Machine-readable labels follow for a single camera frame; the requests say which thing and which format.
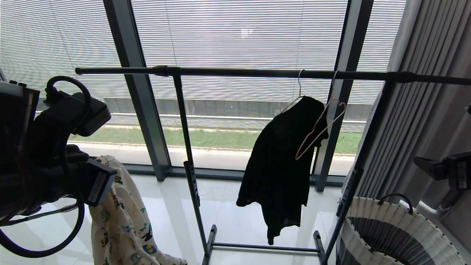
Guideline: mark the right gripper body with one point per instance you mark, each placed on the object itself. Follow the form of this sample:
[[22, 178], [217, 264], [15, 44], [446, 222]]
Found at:
[[460, 171]]

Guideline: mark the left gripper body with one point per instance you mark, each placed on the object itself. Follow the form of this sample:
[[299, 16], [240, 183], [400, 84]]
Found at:
[[95, 180]]

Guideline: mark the cream printed garment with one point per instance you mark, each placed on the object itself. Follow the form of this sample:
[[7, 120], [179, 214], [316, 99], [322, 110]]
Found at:
[[121, 221]]

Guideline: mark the pink clothes hanger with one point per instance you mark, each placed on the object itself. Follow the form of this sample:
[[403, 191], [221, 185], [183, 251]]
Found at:
[[320, 121], [300, 88]]

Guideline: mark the black garment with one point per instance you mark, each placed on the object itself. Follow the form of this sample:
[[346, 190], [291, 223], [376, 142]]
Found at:
[[279, 165]]

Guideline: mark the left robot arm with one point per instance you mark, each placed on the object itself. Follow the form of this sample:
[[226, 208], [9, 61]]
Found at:
[[14, 147]]

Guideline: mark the white laundry basket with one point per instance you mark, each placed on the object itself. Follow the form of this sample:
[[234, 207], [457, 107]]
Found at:
[[404, 228]]

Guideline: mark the black clothes rack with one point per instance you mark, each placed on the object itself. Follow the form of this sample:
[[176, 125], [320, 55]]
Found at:
[[239, 72]]

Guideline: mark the beige curtain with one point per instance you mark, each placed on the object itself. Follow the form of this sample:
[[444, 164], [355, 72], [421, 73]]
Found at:
[[423, 110]]

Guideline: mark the window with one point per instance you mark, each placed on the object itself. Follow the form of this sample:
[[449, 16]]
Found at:
[[143, 110]]

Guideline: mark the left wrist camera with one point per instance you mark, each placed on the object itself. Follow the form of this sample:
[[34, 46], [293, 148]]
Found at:
[[84, 114]]

